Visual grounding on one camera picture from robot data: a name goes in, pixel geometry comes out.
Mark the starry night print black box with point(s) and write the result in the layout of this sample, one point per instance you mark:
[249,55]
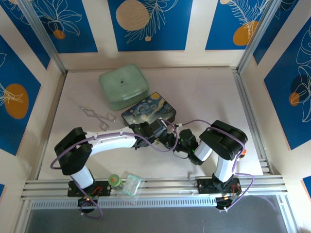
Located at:
[148,109]

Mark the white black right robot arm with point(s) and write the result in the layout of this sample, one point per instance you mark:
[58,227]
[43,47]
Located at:
[226,138]

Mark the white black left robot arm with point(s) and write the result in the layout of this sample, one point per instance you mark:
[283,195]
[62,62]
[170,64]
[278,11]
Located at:
[109,140]

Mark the clear plastic tongs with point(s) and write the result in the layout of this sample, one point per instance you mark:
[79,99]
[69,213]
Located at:
[97,117]

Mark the clear plastic box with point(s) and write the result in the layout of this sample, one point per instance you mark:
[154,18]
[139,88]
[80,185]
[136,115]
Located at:
[131,185]

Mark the mint green zip case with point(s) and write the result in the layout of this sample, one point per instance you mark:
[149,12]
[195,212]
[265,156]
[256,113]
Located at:
[121,82]

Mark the small green-capped bottle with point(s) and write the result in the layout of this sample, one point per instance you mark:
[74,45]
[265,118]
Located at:
[114,181]

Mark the small orange knob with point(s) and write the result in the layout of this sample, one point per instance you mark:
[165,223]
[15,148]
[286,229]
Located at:
[244,152]

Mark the black connector module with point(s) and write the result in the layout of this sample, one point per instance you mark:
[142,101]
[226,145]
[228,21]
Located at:
[224,205]
[87,201]

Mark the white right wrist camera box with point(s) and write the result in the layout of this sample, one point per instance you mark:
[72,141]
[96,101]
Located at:
[179,125]

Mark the long aluminium mounting rail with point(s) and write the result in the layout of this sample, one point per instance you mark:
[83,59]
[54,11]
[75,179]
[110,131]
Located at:
[165,188]

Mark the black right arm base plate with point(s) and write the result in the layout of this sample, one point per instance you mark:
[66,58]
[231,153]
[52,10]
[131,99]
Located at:
[205,188]

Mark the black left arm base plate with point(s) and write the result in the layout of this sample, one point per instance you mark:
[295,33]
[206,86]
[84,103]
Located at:
[103,189]

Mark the aluminium side rail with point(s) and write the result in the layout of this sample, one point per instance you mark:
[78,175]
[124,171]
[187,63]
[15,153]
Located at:
[247,106]

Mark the aluminium frame post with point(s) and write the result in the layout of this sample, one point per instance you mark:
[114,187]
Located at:
[41,31]
[260,31]

